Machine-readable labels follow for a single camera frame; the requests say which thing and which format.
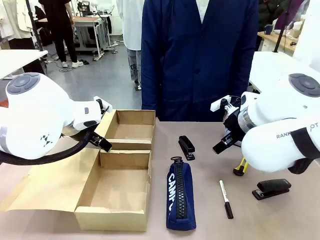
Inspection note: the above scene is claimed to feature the wooden table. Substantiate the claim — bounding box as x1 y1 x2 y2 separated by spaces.
257 24 303 57

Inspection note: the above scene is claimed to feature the black braided cable sleeve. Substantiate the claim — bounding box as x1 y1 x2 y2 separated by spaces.
0 129 95 166

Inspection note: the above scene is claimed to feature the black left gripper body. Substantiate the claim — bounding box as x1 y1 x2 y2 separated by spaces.
95 98 111 121

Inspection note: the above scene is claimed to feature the person in cream jacket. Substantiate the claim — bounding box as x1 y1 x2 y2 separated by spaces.
0 0 46 75

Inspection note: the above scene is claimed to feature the person in dark jacket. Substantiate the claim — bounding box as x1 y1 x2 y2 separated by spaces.
254 0 291 52

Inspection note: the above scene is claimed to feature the grey metal workbench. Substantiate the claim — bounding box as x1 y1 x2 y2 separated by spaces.
72 14 113 61

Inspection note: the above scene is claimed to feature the person in black clothes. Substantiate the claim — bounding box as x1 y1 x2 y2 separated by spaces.
38 0 85 69

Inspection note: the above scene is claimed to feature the person in purple top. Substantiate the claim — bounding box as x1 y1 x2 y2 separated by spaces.
274 0 306 31

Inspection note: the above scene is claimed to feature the large black stapler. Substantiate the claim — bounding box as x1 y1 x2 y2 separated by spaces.
251 178 292 201

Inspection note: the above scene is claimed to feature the white marker with black cap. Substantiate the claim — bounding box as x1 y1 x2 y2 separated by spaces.
219 179 235 220

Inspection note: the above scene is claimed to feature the large cardboard box with lid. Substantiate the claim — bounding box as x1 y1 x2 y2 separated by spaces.
0 147 153 232

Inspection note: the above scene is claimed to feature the black strap on arm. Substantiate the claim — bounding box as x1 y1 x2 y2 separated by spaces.
287 127 320 175

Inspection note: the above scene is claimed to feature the small black stapler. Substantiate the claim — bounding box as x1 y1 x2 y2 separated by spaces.
178 135 196 161

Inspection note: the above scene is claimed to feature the navy zip pencil case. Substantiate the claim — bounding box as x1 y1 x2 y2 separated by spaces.
165 156 197 231

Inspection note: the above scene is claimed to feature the person in white coat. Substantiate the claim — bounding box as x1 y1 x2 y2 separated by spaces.
116 0 146 91

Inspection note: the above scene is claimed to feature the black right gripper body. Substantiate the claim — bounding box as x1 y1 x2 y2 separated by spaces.
223 109 247 146

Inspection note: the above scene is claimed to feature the black stand pole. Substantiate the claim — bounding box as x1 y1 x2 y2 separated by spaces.
24 0 48 53
273 0 295 53

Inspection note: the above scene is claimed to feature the person in navy coat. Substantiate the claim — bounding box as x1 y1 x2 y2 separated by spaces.
140 0 260 123

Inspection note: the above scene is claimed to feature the white paper cup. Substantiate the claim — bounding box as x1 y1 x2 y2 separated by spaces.
291 21 304 38

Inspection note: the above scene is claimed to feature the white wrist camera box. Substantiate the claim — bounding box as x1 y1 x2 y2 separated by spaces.
210 95 242 113

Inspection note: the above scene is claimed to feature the yellow black utility knife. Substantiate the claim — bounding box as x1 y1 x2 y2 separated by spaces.
232 157 250 177

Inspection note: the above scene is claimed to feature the white desk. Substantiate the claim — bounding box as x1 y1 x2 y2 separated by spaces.
248 51 320 88
0 49 49 80

